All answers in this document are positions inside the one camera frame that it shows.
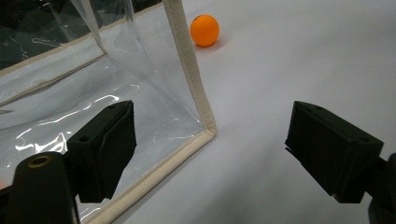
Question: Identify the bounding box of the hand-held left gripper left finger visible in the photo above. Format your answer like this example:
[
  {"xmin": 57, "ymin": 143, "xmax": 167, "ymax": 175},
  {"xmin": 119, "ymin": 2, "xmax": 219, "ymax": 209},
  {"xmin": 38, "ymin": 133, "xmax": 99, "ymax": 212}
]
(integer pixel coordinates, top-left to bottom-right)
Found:
[{"xmin": 64, "ymin": 100, "xmax": 137, "ymax": 203}]

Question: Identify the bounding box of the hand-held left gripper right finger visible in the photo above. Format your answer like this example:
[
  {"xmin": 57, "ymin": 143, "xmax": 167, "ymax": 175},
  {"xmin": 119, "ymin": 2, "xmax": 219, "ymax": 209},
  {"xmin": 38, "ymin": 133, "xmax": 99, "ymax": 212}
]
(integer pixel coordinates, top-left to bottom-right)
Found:
[{"xmin": 284, "ymin": 100, "xmax": 385, "ymax": 204}]

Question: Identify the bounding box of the clear plastic bag beige trim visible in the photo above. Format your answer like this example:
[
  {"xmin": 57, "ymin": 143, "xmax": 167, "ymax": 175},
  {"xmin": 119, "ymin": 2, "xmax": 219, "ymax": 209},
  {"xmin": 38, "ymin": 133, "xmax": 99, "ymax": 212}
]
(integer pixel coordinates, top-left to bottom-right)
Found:
[{"xmin": 0, "ymin": 0, "xmax": 218, "ymax": 224}]

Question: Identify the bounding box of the orange table tennis ball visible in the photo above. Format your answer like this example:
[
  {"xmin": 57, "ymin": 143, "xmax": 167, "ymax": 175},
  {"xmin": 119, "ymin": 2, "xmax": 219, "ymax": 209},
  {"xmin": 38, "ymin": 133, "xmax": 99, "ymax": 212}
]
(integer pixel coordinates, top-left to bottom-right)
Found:
[{"xmin": 190, "ymin": 14, "xmax": 220, "ymax": 49}]

